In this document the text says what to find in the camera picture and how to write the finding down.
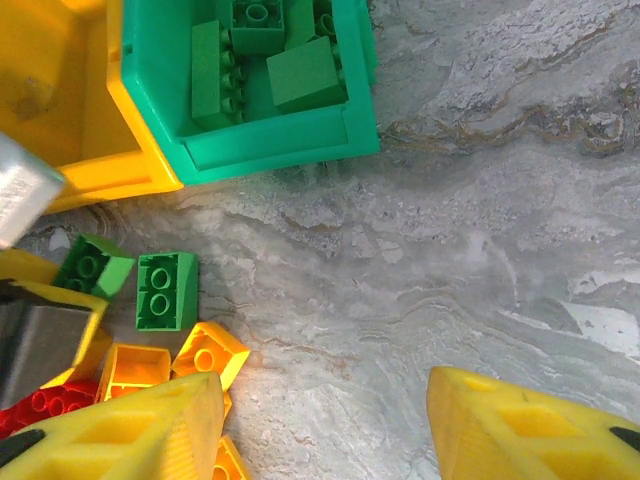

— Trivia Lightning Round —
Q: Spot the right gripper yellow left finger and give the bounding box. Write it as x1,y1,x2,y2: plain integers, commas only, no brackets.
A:
0,370,226,480

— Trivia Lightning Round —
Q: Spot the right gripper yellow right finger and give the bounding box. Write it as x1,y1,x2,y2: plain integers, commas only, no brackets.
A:
426,365,640,480

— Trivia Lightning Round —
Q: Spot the yellow lego brick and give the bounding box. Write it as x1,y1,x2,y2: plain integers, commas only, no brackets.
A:
171,321,252,392
0,248,62,286
212,433,254,480
97,342,173,404

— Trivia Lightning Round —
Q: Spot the green lego brick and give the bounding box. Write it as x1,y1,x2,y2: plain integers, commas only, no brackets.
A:
284,0,344,54
135,251,200,332
52,233,137,302
266,35,350,115
230,0,287,55
190,20,247,132

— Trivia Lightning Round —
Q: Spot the red lego brick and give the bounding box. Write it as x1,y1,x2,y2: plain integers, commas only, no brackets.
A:
0,378,101,442

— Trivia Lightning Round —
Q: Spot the yellow plastic bin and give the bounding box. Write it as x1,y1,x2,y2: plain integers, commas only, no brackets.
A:
0,0,185,214

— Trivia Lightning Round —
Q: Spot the green plastic bin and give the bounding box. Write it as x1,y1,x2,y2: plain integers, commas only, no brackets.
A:
121,0,382,186

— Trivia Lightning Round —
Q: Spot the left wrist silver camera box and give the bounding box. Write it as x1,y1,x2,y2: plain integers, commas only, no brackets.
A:
0,131,67,251

